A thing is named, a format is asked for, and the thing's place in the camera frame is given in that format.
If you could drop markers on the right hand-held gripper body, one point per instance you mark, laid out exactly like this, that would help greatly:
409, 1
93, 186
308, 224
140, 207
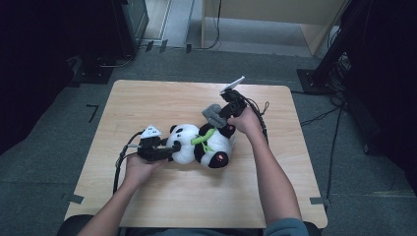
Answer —
233, 103

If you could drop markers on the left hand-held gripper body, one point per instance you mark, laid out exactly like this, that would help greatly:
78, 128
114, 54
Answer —
150, 149

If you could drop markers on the grey knitted doll garment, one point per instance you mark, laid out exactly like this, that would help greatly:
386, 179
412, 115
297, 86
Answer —
213, 115

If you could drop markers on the panda plush toy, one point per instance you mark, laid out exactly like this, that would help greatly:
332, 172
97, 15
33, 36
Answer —
200, 144

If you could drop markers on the person's left hand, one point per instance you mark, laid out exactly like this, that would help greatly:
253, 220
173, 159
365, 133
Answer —
141, 168

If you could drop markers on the person's right hand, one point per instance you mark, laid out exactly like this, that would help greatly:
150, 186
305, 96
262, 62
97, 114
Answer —
246, 123

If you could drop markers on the person's lap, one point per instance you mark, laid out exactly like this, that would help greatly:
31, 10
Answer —
196, 232

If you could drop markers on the light wooden furniture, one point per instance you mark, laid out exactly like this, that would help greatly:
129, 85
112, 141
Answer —
262, 10

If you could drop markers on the black metal stand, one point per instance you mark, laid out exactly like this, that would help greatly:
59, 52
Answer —
331, 59

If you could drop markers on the dark cabinet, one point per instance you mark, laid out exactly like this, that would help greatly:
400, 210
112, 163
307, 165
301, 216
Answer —
131, 23

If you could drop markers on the black floor base plate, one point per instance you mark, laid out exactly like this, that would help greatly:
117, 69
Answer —
93, 73

